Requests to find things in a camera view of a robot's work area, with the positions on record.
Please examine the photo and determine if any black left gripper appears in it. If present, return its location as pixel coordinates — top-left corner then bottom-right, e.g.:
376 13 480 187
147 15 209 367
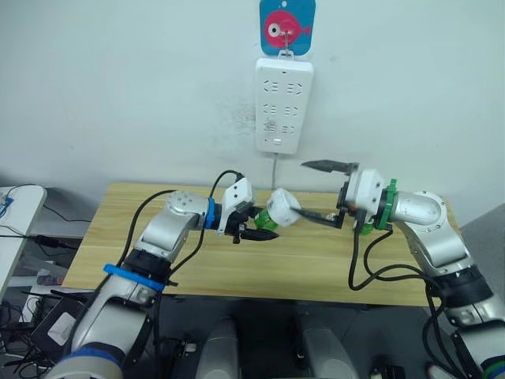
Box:
227 201 280 243

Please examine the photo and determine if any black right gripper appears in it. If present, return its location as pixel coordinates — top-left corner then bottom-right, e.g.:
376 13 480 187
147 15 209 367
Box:
293 158 361 232

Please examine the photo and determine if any white mosquito repellent heater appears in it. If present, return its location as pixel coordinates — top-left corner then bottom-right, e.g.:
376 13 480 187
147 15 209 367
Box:
266 188 303 228

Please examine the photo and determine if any grey rounded robot leg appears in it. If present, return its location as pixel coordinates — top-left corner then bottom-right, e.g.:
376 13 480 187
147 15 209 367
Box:
200 317 242 379
297 314 359 379

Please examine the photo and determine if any blue fish hook plate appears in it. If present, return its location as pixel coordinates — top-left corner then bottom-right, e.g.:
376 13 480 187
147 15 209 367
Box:
259 0 319 57

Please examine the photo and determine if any black box with white label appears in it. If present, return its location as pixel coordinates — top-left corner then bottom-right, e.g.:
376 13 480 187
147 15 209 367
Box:
29 291 91 358

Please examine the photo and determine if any white side table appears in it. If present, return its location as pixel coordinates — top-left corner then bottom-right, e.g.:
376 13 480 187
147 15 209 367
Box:
0 184 48 294

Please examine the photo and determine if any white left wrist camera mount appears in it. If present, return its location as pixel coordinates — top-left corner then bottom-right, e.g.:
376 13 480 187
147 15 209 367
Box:
215 178 255 237

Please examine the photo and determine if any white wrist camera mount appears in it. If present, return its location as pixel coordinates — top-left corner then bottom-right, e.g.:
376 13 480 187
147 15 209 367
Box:
215 178 255 237
346 169 387 223

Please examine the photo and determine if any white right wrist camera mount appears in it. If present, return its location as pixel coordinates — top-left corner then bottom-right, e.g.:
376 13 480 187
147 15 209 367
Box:
346 169 387 223

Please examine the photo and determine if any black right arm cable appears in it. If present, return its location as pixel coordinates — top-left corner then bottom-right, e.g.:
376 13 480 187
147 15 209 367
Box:
346 215 481 379

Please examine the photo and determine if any white wall power strip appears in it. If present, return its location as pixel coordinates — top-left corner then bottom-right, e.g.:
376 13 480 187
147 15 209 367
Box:
254 56 316 156

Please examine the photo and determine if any metal wall hook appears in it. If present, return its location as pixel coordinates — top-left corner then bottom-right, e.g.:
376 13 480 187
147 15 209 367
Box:
279 30 297 61

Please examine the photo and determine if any thin black floor cable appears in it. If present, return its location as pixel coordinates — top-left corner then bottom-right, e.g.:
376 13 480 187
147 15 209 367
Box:
42 199 95 225

